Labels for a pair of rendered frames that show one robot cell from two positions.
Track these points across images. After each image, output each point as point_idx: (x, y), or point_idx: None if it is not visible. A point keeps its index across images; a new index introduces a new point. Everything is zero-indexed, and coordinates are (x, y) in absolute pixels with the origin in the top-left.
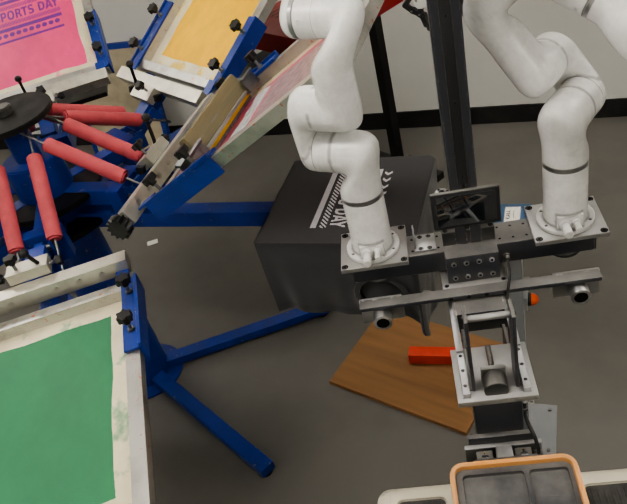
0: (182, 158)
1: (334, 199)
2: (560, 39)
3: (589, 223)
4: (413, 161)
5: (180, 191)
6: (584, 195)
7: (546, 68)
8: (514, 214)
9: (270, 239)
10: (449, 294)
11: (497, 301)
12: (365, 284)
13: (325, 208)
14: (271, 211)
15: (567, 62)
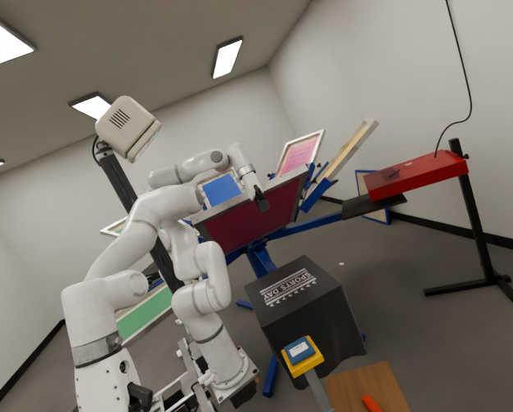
0: None
1: (283, 283)
2: (200, 249)
3: (221, 386)
4: (330, 282)
5: None
6: (212, 363)
7: (176, 265)
8: (299, 350)
9: (248, 288)
10: (188, 364)
11: (191, 389)
12: None
13: (275, 285)
14: (266, 275)
15: (197, 266)
